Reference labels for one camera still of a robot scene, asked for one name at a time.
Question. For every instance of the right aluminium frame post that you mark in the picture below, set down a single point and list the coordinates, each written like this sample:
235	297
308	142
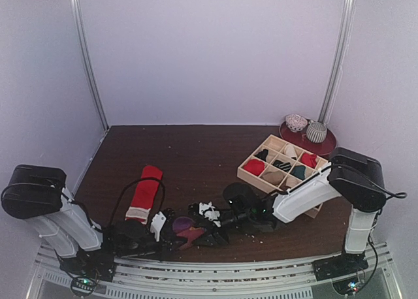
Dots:
337	65

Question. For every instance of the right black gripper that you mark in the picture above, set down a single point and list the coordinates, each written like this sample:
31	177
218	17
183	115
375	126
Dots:
213	226

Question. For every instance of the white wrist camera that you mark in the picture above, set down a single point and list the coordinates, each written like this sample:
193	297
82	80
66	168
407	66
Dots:
210	212
157	224

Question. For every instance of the red rolled sock in box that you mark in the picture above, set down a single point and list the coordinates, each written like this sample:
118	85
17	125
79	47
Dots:
255	167

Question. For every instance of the wooden compartment organizer box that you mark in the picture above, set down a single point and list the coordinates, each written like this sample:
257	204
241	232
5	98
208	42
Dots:
296	178

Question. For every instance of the cream rolled sock in box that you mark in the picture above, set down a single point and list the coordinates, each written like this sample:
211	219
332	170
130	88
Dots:
291	151

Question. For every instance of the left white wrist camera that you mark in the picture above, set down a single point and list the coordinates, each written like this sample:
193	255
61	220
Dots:
157	224

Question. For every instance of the left circuit board with leds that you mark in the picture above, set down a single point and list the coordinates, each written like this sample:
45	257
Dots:
83	286

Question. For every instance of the white patterned bowl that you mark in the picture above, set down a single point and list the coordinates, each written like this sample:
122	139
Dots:
295	123

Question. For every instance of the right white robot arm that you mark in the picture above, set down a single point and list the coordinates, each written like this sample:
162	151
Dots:
351	175

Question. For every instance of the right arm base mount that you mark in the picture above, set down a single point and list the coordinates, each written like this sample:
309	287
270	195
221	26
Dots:
340	265

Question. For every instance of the grey striped cup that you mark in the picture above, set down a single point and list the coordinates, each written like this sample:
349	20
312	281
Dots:
316	132

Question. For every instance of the black striped sock in box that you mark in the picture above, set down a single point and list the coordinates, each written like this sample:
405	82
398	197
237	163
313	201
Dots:
284	166

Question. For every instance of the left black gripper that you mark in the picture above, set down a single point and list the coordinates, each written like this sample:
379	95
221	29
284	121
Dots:
166	250

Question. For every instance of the red round tray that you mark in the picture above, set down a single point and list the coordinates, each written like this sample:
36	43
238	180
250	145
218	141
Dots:
300	139

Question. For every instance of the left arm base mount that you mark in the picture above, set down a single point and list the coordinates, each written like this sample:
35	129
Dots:
96	268

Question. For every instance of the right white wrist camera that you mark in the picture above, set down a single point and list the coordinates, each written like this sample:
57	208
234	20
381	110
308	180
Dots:
210	212

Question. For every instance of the teal rolled sock in box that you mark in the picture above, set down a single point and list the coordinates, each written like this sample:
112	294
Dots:
299	172

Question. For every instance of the left aluminium frame post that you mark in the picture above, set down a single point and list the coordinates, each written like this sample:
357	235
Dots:
87	64

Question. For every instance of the red patterned sock in box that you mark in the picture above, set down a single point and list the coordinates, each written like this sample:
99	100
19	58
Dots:
309	160

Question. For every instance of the black rolled sock in box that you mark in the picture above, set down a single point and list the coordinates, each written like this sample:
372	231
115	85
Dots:
262	155

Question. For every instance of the beige rolled sock in box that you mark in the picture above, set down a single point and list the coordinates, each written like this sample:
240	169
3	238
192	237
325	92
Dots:
274	177

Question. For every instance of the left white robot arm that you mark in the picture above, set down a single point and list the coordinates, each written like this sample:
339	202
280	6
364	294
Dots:
39	196

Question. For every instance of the aluminium frame post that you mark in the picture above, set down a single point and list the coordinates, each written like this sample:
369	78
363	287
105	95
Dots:
87	64
337	65

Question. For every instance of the circuit board with leds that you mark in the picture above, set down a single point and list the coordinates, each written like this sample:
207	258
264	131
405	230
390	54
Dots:
83	286
347	287

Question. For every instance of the right circuit board with leds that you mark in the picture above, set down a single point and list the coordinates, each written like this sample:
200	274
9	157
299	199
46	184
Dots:
347	287

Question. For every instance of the purple sock with orange cuff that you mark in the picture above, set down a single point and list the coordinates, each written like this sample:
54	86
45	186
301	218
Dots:
184	227

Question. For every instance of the red sock with striped cuff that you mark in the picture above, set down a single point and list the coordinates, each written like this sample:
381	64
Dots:
144	195

